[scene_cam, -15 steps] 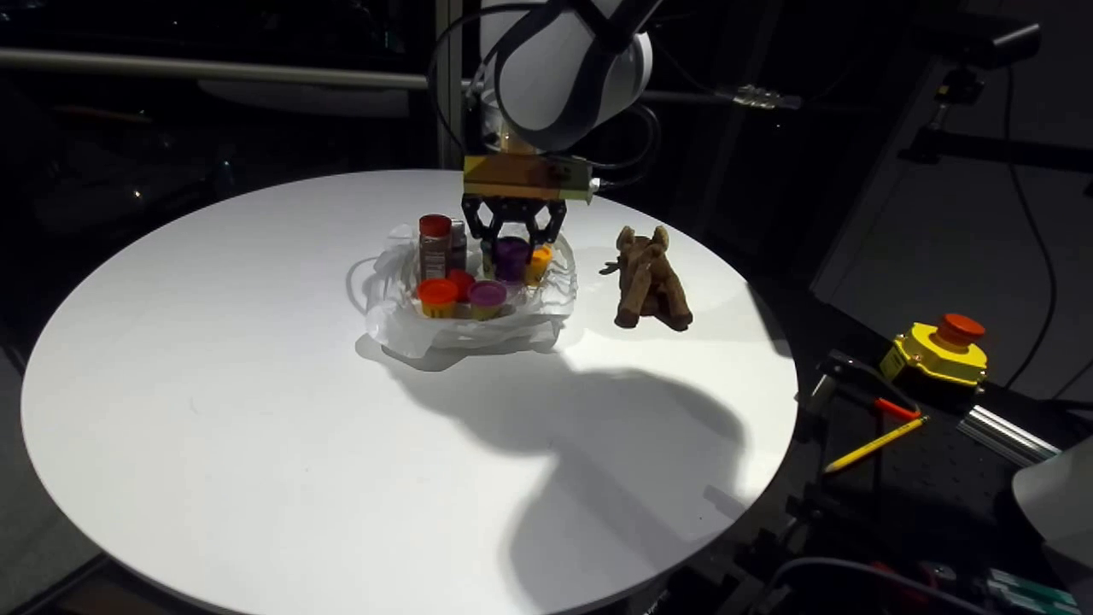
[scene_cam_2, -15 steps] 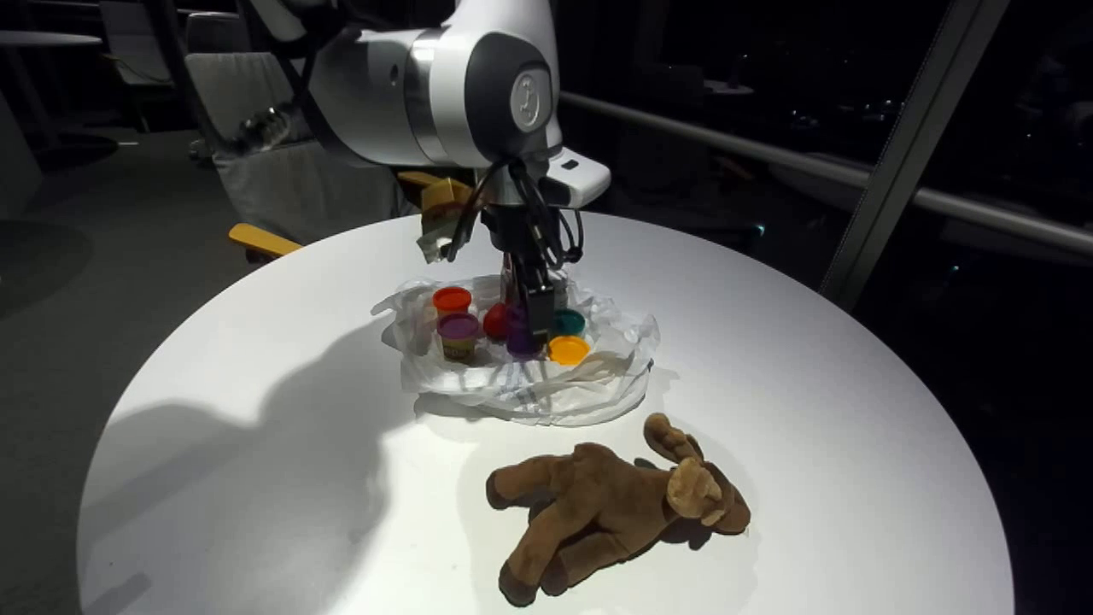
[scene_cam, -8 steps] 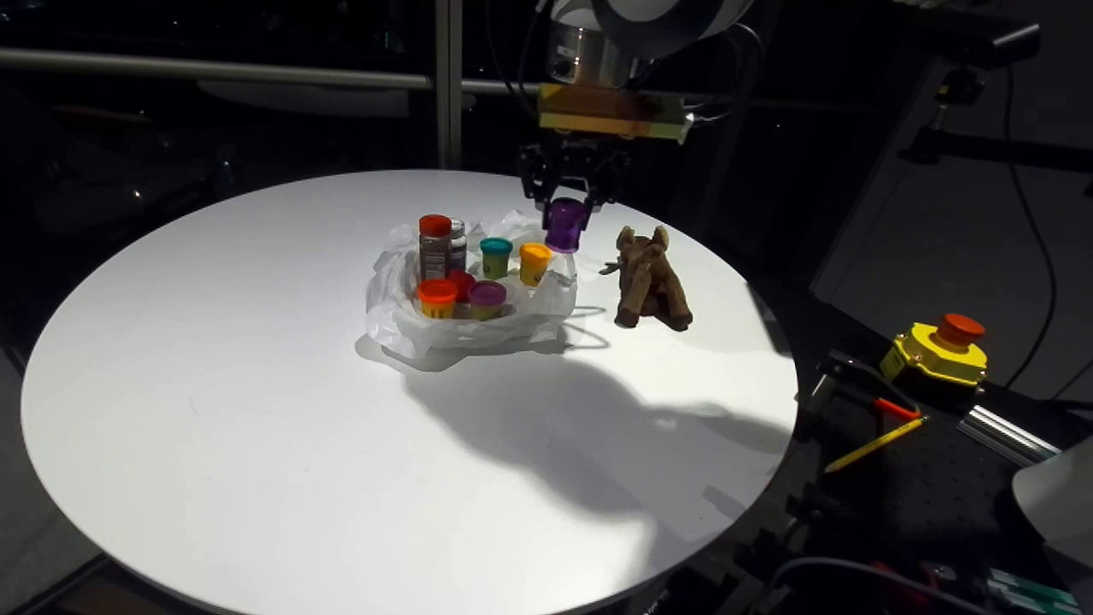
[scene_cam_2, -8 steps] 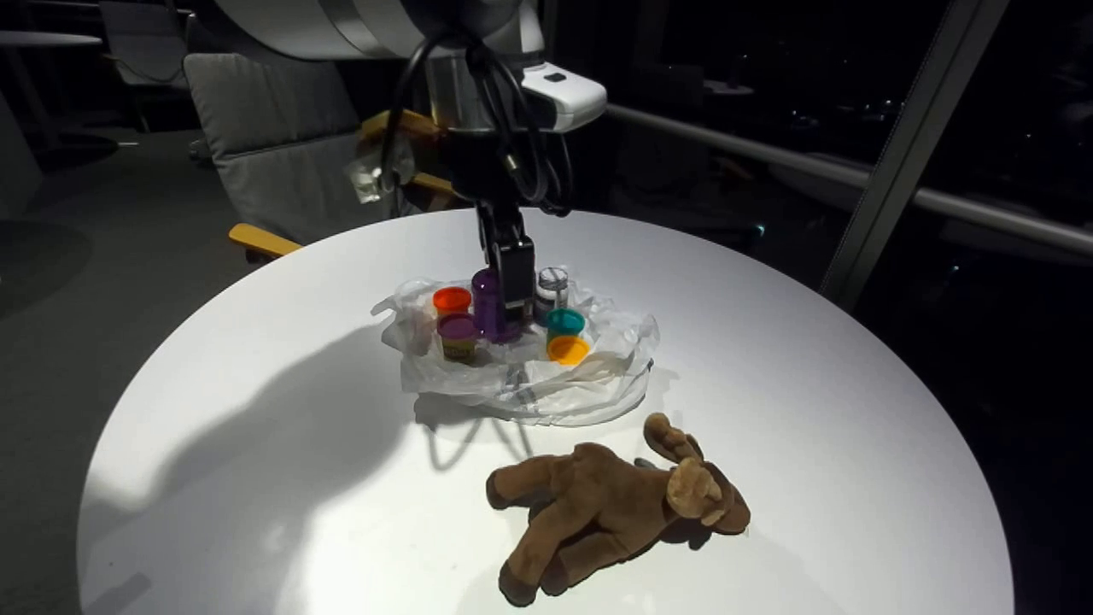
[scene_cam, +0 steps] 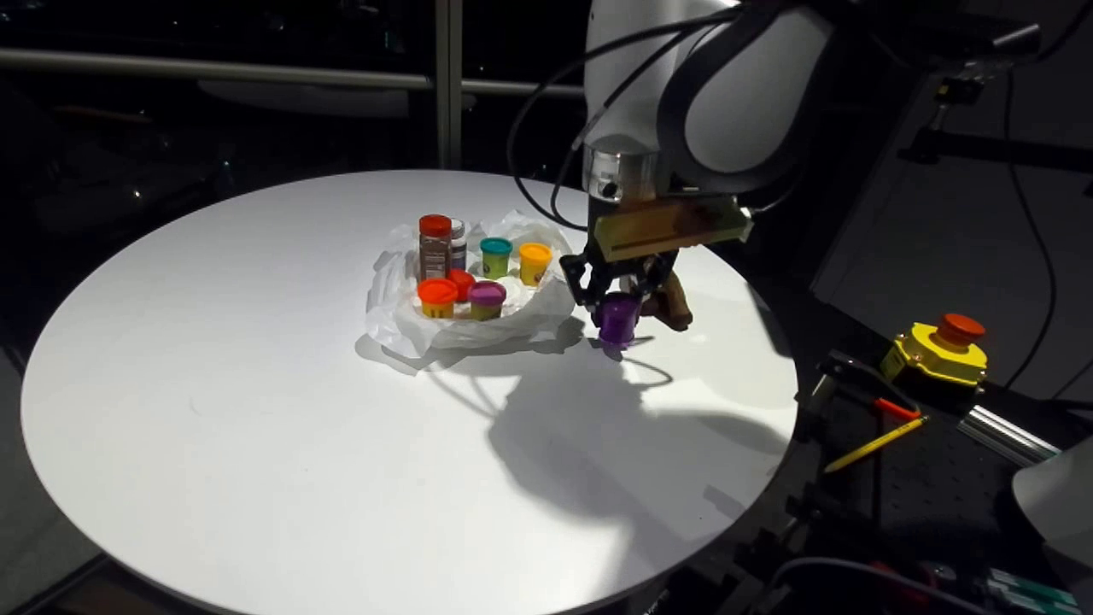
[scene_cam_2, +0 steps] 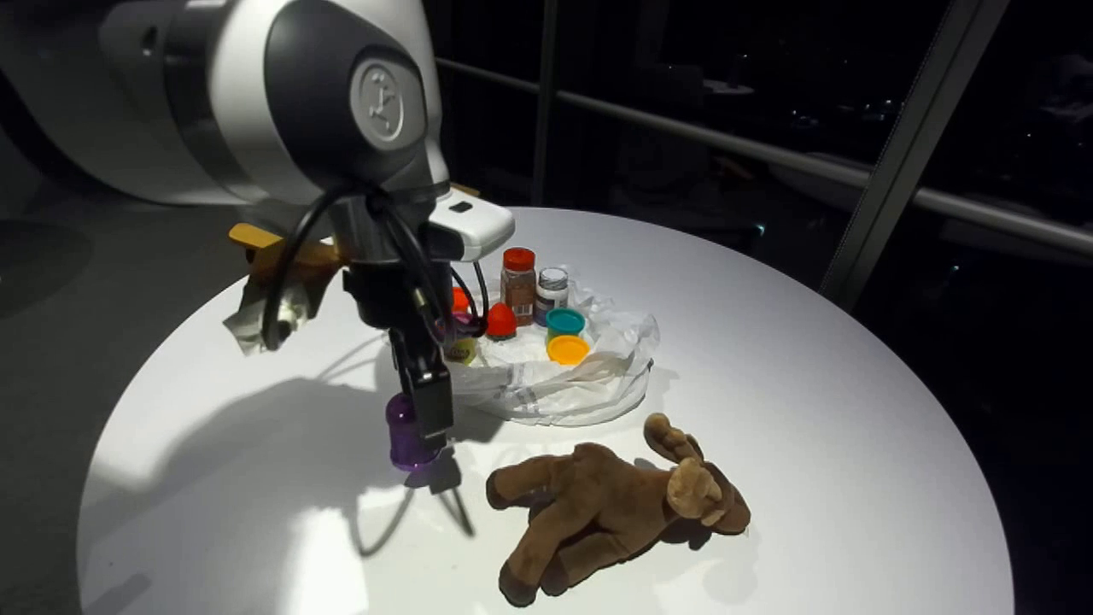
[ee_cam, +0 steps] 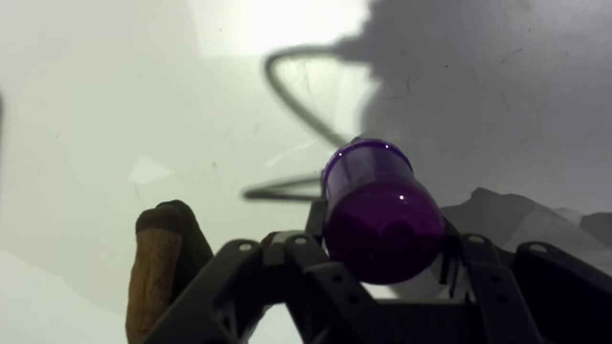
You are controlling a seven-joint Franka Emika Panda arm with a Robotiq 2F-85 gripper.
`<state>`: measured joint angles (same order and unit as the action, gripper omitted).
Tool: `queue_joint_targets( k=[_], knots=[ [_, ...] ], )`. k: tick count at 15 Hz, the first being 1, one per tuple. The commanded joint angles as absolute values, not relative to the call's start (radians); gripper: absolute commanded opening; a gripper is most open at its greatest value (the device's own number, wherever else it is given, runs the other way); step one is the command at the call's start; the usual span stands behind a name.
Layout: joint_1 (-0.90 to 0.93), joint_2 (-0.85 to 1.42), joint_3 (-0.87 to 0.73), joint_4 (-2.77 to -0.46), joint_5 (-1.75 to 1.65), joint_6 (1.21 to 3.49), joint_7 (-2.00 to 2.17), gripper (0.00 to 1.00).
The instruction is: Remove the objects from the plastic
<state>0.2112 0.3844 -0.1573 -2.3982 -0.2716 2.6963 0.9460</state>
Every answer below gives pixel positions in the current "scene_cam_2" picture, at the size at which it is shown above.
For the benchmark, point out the horizontal metal window rail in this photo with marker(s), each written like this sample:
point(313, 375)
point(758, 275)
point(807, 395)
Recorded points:
point(740, 148)

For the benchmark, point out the dark window post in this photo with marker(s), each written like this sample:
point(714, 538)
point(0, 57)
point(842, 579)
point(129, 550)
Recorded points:
point(548, 91)

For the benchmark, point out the tall spice jar red lid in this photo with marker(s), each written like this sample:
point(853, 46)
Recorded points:
point(519, 284)

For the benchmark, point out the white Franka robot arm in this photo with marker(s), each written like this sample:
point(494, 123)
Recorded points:
point(226, 91)

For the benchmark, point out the brown plush moose toy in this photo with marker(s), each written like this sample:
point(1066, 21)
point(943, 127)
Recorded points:
point(601, 506)

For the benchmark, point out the small white bottle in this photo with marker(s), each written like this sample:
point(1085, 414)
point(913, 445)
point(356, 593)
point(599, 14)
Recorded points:
point(551, 296)

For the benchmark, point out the small red ball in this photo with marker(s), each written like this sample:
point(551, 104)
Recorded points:
point(499, 323)

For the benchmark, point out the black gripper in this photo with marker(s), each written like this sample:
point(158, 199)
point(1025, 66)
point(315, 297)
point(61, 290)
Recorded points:
point(397, 297)

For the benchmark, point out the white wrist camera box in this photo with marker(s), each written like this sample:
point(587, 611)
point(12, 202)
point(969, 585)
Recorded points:
point(474, 227)

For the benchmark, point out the purple dough tub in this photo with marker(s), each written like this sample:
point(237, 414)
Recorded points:
point(404, 437)

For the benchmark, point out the clear plastic bag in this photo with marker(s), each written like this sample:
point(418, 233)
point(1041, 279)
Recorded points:
point(592, 380)

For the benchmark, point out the grey window post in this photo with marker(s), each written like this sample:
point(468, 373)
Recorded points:
point(910, 148)

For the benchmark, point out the amber lid dough tub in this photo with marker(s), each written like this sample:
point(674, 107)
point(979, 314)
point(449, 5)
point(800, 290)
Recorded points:
point(569, 348)

